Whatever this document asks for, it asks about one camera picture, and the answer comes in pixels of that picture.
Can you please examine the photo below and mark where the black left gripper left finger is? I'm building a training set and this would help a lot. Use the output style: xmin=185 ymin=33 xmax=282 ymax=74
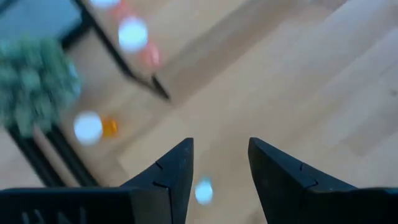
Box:
xmin=0 ymin=138 xmax=194 ymax=224

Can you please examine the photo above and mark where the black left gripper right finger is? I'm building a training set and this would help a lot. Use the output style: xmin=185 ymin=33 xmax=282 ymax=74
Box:
xmin=248 ymin=137 xmax=398 ymax=224

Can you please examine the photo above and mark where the teal green medicine bottle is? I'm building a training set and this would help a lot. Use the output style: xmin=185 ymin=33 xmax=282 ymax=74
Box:
xmin=194 ymin=177 xmax=215 ymax=206

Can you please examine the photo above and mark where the large orange medicine bottle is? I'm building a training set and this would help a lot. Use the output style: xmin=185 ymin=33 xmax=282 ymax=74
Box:
xmin=73 ymin=111 xmax=119 ymax=146

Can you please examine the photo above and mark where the green potted artificial plant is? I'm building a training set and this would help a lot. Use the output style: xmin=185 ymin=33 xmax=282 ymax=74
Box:
xmin=0 ymin=35 xmax=82 ymax=138

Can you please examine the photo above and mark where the black aluminium frame rail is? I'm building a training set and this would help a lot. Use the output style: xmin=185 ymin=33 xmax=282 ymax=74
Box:
xmin=6 ymin=127 xmax=62 ymax=188
xmin=58 ymin=15 xmax=96 ymax=52
xmin=45 ymin=124 xmax=99 ymax=188

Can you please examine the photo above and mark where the wooden shelf with black frame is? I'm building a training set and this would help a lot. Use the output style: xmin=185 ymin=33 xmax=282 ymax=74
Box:
xmin=73 ymin=0 xmax=315 ymax=102

